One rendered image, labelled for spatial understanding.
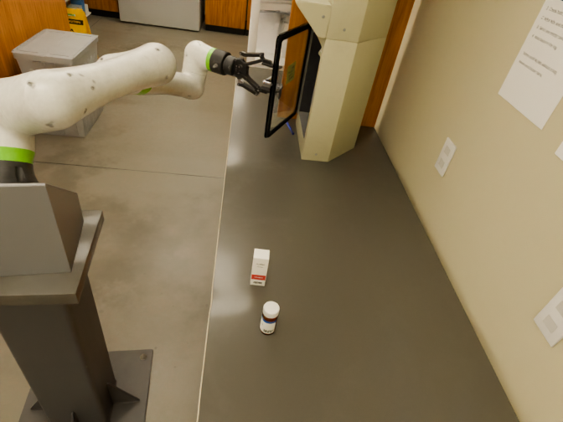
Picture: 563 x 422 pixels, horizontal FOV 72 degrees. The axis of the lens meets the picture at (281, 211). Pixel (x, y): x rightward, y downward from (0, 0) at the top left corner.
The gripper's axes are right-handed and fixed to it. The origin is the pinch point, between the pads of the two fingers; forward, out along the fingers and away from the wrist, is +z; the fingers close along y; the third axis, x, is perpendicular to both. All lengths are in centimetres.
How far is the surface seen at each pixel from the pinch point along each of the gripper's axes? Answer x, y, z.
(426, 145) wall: 5, -8, 63
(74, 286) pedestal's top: -98, -26, -3
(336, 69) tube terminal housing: -3.7, 11.9, 25.2
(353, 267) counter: -53, -26, 57
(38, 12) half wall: 97, -47, -256
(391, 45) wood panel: 43, 12, 35
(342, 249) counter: -47, -26, 51
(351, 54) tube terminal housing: -1.8, 17.2, 28.8
